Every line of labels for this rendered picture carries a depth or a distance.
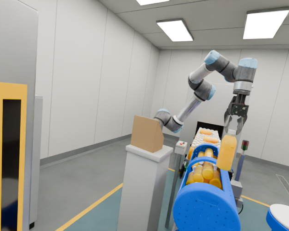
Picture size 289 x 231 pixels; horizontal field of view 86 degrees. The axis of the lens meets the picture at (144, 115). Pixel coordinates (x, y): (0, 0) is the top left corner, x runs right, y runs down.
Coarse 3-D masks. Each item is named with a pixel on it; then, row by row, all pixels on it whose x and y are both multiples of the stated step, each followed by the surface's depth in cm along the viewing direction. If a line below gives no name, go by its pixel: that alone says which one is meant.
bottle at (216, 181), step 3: (216, 171) 109; (216, 174) 104; (219, 174) 107; (213, 177) 100; (216, 177) 100; (219, 177) 102; (210, 180) 100; (213, 180) 98; (216, 180) 98; (219, 180) 98; (210, 183) 99; (213, 183) 99; (216, 183) 98; (219, 183) 97; (216, 186) 98; (219, 186) 97
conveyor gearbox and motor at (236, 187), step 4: (232, 180) 161; (232, 184) 153; (236, 184) 153; (240, 184) 155; (232, 188) 153; (236, 188) 151; (240, 188) 150; (236, 192) 152; (240, 192) 150; (236, 196) 152; (236, 200) 154; (240, 200) 154; (236, 204) 154; (240, 204) 153; (240, 212) 159
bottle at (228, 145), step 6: (222, 138) 81; (228, 138) 78; (234, 138) 77; (222, 144) 80; (228, 144) 77; (234, 144) 77; (222, 150) 79; (228, 150) 78; (234, 150) 78; (222, 156) 79; (228, 156) 78; (222, 162) 79; (228, 162) 78; (222, 168) 79; (228, 168) 79
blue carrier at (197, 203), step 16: (208, 144) 143; (192, 160) 114; (208, 160) 105; (224, 176) 89; (192, 192) 71; (208, 192) 68; (224, 192) 71; (176, 208) 74; (192, 208) 71; (208, 208) 68; (224, 208) 66; (176, 224) 75; (192, 224) 72; (208, 224) 69; (224, 224) 66
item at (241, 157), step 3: (240, 156) 173; (243, 156) 172; (240, 159) 174; (243, 159) 172; (240, 162) 174; (240, 165) 174; (237, 168) 177; (240, 168) 174; (237, 171) 176; (240, 171) 174; (237, 174) 176; (237, 177) 176; (234, 180) 178; (237, 180) 176
